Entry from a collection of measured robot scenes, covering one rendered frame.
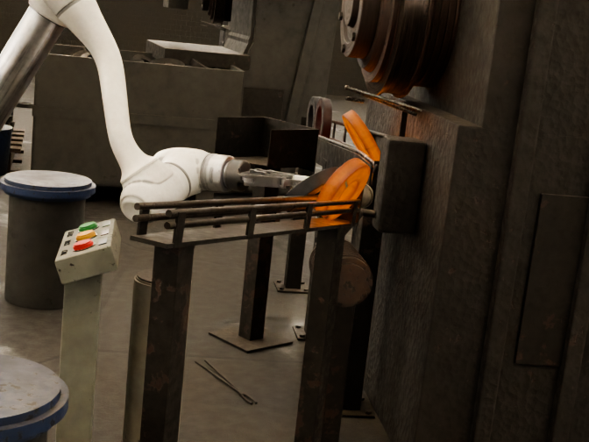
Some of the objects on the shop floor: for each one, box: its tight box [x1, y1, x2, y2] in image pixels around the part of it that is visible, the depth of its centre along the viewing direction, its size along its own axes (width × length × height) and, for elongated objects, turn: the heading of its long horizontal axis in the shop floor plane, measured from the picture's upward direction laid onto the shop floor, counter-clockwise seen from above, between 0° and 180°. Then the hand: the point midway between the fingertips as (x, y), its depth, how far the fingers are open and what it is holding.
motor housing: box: [309, 239, 373, 442], centre depth 251 cm, size 13×22×54 cm, turn 163°
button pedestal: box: [54, 218, 121, 442], centre depth 206 cm, size 16×24×62 cm, turn 163°
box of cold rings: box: [31, 44, 245, 209], centre depth 536 cm, size 103×83×79 cm
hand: (307, 182), depth 229 cm, fingers closed
